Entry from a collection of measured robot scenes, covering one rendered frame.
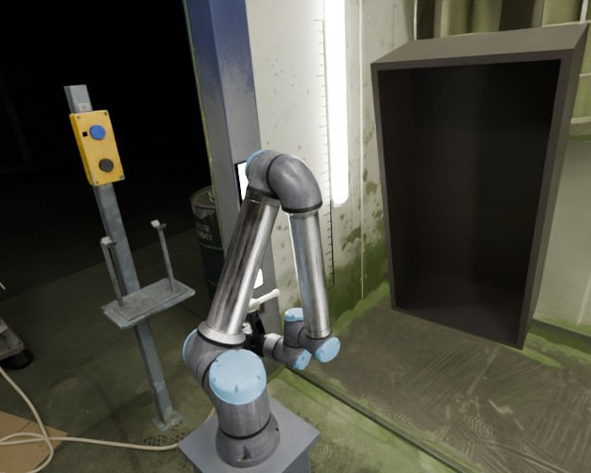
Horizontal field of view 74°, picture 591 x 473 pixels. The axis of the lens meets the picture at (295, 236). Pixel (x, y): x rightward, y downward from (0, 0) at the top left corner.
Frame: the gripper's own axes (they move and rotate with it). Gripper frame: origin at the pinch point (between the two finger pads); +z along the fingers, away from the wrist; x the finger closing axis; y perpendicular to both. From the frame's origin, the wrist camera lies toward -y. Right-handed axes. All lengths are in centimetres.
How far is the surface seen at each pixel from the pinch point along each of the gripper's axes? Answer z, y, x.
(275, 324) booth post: 10, 25, 57
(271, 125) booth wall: 15, -79, 43
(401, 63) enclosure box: -47, -103, 23
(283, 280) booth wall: 9, 0, 60
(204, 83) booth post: 34, -93, 17
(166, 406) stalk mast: 42, 64, 10
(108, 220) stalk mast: 50, -35, -16
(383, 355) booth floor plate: -43, 43, 97
